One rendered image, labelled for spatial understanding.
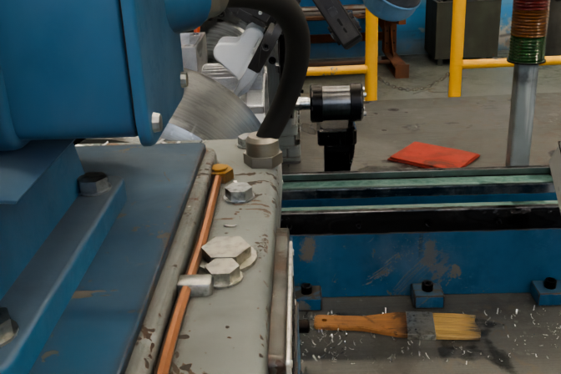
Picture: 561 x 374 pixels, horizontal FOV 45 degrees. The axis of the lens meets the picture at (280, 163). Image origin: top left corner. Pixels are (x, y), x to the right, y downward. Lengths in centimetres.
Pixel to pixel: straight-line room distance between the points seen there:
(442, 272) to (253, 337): 70
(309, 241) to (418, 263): 15
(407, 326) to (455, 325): 6
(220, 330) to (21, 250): 8
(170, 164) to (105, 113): 18
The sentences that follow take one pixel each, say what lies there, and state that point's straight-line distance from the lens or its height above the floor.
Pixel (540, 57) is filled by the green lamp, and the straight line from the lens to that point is 124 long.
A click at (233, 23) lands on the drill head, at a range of 109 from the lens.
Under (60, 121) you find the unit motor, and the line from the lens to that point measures 21.
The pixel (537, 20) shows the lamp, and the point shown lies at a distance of 122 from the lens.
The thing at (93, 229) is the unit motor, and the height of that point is 118.
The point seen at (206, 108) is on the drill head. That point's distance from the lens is 59.
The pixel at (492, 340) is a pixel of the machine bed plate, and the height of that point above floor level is 80.
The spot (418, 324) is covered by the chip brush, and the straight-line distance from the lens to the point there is 88.
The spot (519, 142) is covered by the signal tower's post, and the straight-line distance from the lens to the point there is 128.
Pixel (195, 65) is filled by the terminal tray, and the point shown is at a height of 112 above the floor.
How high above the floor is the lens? 131
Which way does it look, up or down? 21 degrees down
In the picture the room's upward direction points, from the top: 3 degrees counter-clockwise
